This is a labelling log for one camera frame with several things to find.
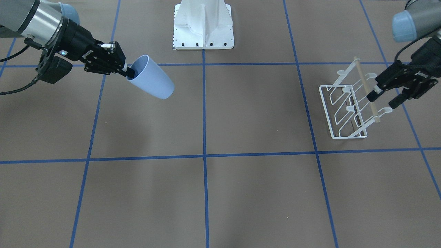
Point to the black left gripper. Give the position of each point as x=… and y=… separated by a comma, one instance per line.
x=426, y=54

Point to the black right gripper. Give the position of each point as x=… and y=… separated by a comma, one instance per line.
x=78, y=38

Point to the light blue plastic cup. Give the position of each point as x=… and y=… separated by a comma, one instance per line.
x=151, y=78

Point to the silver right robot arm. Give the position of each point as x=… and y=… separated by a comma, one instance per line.
x=55, y=27

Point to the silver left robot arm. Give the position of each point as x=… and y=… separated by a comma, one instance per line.
x=419, y=19

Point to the white wire cup holder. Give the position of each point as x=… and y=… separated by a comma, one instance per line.
x=347, y=110

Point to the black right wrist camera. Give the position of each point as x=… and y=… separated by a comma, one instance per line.
x=52, y=68

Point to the white pedestal column base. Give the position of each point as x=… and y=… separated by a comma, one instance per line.
x=203, y=24

